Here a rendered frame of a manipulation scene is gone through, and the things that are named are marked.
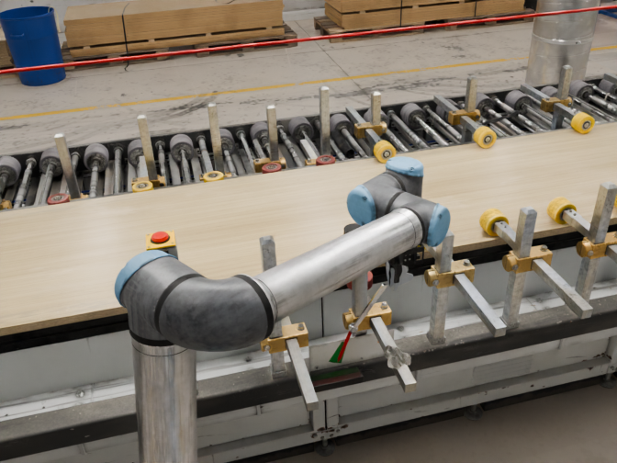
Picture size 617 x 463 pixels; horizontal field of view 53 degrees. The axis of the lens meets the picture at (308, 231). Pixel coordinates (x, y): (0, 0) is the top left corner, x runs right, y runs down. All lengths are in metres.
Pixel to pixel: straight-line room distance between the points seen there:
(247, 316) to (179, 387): 0.24
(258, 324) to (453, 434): 1.78
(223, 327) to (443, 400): 1.68
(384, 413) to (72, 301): 1.23
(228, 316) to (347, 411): 1.53
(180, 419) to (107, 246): 1.09
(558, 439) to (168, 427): 1.86
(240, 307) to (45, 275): 1.24
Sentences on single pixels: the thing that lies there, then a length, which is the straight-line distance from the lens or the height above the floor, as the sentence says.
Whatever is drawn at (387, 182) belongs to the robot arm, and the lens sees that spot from 1.41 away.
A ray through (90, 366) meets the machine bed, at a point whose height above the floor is 0.69.
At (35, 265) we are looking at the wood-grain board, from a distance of 2.17.
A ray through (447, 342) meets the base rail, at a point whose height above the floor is 0.70.
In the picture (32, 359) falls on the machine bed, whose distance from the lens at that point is 2.03.
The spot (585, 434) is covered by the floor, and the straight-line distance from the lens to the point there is 2.79.
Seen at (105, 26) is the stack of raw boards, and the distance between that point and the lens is 7.37.
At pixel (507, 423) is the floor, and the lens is 2.74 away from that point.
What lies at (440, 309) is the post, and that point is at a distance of 1.88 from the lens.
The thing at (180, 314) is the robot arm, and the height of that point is 1.42.
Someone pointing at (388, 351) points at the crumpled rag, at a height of 0.87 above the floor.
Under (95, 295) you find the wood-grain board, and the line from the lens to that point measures 1.95.
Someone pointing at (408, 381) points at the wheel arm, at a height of 0.86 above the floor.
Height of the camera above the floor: 2.01
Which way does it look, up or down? 32 degrees down
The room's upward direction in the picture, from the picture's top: 3 degrees counter-clockwise
